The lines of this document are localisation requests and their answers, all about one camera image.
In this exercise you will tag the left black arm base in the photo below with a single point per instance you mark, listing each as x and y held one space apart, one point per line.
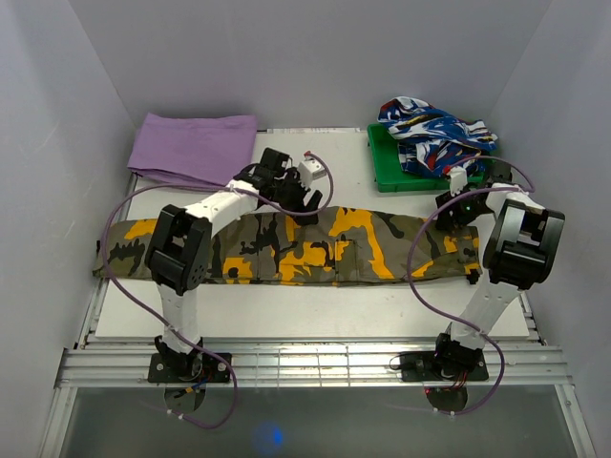
204 368

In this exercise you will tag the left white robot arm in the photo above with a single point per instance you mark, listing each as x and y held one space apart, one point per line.
179 249

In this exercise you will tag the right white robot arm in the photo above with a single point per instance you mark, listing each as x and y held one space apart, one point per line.
519 253

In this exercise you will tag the camouflage cargo trousers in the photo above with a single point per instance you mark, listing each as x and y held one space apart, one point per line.
347 246

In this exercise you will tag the blue white patterned garment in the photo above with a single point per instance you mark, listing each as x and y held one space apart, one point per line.
430 141

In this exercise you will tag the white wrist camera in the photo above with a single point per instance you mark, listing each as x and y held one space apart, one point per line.
458 180
310 170

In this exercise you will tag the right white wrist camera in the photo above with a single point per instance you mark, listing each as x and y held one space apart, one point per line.
458 180

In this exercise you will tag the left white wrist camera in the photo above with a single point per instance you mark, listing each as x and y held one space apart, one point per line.
310 170

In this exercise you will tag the green plastic bin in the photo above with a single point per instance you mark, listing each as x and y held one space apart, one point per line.
388 172

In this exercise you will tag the aluminium front rail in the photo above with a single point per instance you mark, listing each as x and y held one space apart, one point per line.
304 364

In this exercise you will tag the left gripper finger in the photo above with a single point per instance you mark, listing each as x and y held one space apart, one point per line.
306 217
314 201

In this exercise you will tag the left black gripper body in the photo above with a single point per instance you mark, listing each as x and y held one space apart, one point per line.
290 193

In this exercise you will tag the folded purple trousers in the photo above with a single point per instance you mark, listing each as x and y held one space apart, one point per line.
193 150

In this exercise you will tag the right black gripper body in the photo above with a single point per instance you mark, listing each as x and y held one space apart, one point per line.
465 212

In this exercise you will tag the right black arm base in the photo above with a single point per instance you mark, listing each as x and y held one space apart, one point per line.
421 366

